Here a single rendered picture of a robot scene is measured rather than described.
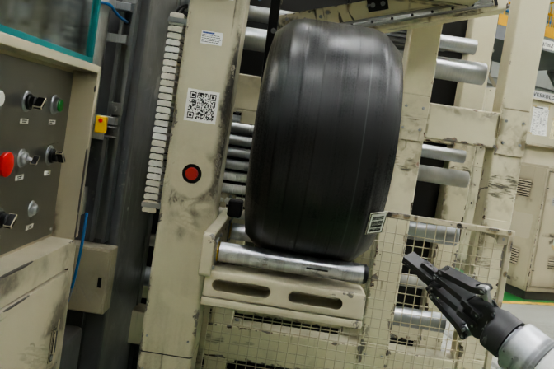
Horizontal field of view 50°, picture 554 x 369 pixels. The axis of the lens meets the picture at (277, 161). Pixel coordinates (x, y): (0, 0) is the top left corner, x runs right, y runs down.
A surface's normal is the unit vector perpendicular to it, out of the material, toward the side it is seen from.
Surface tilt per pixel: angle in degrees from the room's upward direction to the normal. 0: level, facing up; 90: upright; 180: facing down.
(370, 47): 41
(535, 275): 90
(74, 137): 90
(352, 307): 90
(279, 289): 90
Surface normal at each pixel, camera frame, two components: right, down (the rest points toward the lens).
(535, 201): -0.92, -0.12
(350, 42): 0.11, -0.73
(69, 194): -0.02, 0.05
